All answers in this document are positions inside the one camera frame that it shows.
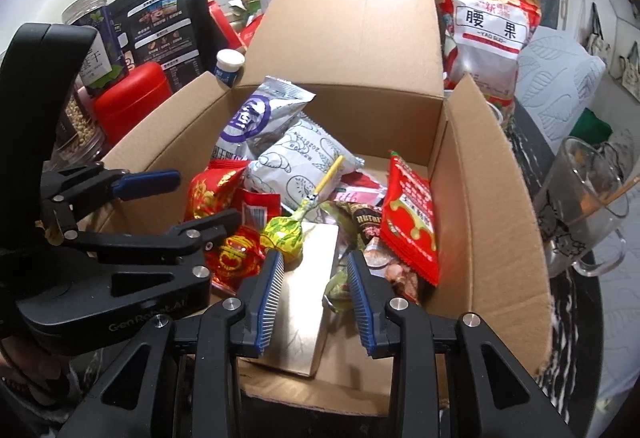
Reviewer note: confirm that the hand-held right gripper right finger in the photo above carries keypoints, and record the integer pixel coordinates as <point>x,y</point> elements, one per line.
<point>362,303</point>

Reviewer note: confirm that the clear meat snack packet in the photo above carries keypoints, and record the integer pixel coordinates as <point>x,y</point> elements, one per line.
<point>395,273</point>

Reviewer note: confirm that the white tote bag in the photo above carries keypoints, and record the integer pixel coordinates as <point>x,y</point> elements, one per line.
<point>599,33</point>
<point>627,70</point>

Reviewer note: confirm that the red white nut bag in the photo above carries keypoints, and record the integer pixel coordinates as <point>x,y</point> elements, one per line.
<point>490,68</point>

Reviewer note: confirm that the glass mug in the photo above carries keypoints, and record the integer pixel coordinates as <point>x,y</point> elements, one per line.
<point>565,218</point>

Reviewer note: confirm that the person's left hand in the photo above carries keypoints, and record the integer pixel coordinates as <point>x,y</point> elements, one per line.
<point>14,368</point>

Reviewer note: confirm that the pink snack packet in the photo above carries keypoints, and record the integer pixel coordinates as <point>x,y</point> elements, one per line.
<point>362,190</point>

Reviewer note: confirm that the green bag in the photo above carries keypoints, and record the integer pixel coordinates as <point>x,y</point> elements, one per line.
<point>590,127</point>

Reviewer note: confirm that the red canister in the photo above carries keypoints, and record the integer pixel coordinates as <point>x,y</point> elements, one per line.
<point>135,103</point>

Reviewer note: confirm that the dark brown snack packet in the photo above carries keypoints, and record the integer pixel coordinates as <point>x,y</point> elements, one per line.
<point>365,220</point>

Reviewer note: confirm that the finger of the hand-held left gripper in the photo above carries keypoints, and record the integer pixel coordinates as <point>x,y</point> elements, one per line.
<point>165,243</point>
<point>150,182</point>

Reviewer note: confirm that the gold cardboard box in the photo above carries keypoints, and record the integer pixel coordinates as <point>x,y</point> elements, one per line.
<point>300,318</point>

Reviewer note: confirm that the yellow green lollipop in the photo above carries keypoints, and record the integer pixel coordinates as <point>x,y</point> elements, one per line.
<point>282,238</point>

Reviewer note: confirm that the chair with grey leaf cover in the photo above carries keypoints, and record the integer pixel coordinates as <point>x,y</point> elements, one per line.
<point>550,78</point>

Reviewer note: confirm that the small white blue-label bottle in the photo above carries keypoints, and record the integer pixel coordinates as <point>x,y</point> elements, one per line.
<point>227,68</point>

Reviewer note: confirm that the red gift packet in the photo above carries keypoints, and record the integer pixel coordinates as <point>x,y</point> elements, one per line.
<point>227,25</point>

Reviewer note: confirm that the black printed pouch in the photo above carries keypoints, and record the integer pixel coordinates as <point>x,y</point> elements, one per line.
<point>160,18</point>

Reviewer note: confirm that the red crown-print snack packet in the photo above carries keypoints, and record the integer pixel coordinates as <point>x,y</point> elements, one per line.
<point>410,223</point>

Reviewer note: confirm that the green snack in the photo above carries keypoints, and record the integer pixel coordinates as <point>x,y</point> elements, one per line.
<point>340,283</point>

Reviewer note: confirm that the brown label jar pale grains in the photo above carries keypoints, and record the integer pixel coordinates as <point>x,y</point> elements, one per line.
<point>82,128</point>

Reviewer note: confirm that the white printed bread packet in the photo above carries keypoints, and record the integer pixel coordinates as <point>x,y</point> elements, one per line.
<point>300,158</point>

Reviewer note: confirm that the red yellow-print snack packet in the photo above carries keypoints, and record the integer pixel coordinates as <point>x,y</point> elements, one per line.
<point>260,213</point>

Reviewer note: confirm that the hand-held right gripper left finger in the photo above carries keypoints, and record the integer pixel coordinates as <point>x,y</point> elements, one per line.
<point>270,303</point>

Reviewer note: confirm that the silver purple snack packet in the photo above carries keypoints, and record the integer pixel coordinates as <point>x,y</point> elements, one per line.
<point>265,118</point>

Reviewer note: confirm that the thin stirring stick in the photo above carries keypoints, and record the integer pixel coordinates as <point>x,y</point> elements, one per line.
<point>620,192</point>

